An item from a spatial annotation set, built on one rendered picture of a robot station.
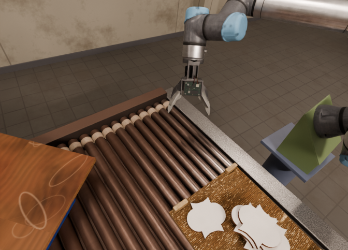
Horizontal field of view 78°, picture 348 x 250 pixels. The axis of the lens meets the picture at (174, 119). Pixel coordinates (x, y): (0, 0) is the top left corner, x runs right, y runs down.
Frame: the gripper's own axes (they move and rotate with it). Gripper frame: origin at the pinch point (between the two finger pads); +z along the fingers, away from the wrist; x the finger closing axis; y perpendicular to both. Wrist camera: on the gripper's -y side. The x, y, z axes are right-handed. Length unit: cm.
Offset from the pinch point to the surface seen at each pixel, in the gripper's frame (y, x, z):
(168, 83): -202, -17, 21
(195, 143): -13.7, 5.2, 18.3
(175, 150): -9.1, -3.9, 20.1
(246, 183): 2.9, 25.5, 26.6
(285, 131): -34, 56, 17
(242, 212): 18.9, 19.5, 27.2
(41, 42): -194, -173, -20
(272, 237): 24.7, 27.8, 30.9
